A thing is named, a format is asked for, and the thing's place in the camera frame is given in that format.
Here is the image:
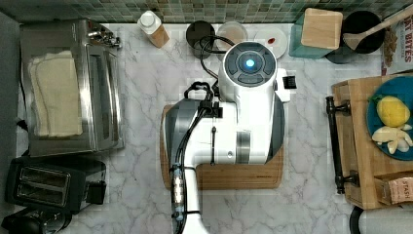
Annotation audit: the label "stash tea box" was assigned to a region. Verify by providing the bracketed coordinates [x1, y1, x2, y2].
[375, 177, 413, 205]

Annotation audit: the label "clear lidded container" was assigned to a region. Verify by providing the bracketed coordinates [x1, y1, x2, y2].
[215, 21, 248, 51]

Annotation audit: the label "yellow lemon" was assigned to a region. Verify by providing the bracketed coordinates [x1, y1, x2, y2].
[376, 96, 410, 127]

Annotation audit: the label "black utensil holder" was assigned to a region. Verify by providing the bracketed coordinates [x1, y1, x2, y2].
[325, 11, 386, 64]

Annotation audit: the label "white-capped wooden bottle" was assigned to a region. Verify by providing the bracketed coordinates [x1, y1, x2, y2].
[137, 11, 169, 48]

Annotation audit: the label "teal canister with wooden lid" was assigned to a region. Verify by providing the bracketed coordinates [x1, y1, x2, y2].
[288, 8, 343, 59]

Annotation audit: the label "bamboo cutting board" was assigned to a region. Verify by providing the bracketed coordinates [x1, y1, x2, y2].
[159, 102, 285, 190]

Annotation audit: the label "peeled banana pieces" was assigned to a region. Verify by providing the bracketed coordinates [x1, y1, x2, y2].
[372, 124, 413, 155]

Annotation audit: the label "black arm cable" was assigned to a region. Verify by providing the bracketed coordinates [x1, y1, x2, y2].
[169, 34, 236, 234]

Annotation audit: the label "wooden spoon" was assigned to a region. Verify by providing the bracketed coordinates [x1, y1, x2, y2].
[343, 5, 413, 50]

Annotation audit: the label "black two-slot toaster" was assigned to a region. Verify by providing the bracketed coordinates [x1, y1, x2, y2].
[5, 156, 106, 215]

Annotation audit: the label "snack bites box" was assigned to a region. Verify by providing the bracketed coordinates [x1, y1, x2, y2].
[382, 16, 413, 75]

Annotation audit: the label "black appliance bottom left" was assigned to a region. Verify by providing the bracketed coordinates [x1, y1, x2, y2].
[1, 208, 72, 234]

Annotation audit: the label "blue plate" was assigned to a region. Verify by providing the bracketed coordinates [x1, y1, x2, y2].
[366, 76, 412, 161]

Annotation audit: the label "stainless toaster oven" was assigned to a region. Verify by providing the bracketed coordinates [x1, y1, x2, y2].
[20, 19, 124, 157]

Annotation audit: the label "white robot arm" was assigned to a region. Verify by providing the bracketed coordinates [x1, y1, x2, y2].
[163, 41, 290, 234]

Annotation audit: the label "black cylindrical cup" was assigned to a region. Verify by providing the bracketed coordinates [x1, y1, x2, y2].
[186, 20, 215, 59]

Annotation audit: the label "white round object bottom right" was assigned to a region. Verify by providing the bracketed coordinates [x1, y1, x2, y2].
[349, 205, 413, 234]

